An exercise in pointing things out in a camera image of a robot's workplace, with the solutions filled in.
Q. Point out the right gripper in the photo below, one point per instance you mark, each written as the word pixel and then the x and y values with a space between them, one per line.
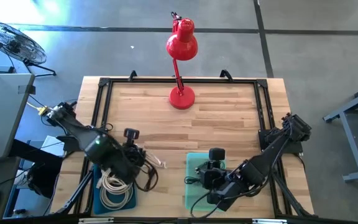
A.
pixel 214 179

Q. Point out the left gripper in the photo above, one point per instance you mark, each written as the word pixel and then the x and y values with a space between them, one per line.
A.
pixel 134 155

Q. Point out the blue plastic bin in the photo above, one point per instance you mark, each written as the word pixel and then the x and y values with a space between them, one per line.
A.
pixel 118 212

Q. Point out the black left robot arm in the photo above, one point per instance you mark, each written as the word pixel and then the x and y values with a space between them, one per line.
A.
pixel 104 149

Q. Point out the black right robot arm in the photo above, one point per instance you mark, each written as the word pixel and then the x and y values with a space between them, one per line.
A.
pixel 275 149

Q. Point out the translucent green plastic bin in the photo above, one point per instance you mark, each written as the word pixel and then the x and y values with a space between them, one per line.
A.
pixel 193 160

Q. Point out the white paper sheet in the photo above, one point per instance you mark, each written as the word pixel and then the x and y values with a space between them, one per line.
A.
pixel 50 144

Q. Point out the black bag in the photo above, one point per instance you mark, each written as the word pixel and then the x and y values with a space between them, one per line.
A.
pixel 43 180

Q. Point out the red desk lamp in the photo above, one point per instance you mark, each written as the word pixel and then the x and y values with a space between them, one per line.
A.
pixel 182 46

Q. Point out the translucent tape strip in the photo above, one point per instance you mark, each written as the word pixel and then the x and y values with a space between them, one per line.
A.
pixel 26 89

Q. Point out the light grey table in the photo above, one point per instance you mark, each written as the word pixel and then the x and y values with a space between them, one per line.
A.
pixel 2 118

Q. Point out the black floor fan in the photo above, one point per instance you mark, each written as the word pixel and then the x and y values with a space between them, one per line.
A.
pixel 14 43

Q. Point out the black aluminium table frame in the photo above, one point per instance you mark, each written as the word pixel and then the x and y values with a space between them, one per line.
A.
pixel 141 80

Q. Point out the silver metal bracket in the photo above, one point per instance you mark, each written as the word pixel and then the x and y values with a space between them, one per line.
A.
pixel 96 220
pixel 269 221

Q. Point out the blue-grey metal frame table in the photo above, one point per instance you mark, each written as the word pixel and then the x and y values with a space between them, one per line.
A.
pixel 350 141

